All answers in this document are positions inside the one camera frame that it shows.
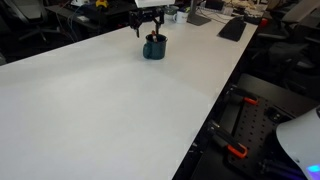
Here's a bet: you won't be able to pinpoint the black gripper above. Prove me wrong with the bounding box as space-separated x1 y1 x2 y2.
129 7 166 38

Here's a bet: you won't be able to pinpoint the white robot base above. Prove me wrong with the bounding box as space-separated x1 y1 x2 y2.
275 106 320 180

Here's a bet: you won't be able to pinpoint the pale green bowl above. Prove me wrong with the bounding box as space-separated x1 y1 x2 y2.
164 6 180 17

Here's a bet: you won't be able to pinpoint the dark teal mug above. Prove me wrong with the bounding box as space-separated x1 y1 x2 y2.
142 33 169 61

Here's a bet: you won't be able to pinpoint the white mug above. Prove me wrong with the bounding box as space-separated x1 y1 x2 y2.
172 10 190 25

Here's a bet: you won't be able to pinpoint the black side desk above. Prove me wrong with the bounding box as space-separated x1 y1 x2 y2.
45 0 134 36

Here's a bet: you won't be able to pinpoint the yellow toy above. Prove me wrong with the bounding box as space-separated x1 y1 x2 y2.
95 0 110 10

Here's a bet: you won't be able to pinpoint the grey monitor stand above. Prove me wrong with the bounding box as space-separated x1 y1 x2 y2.
186 0 212 27

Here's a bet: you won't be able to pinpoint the black keyboard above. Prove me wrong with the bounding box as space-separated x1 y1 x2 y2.
217 16 248 43

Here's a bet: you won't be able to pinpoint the grey office chair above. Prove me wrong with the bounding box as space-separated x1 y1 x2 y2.
0 0 48 43

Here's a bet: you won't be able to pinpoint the black robot cart top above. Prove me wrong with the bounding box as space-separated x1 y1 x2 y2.
190 73 320 180

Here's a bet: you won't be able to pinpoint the black office chair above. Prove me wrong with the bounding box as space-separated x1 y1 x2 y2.
255 31 320 99

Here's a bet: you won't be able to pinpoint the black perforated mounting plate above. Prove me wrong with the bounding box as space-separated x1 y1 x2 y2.
227 96 298 178

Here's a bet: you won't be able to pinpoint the blue cables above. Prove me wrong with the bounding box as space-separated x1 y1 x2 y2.
65 4 83 43

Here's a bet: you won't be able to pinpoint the black clamp orange handle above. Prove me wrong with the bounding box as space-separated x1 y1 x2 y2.
225 87 260 107
207 120 249 160

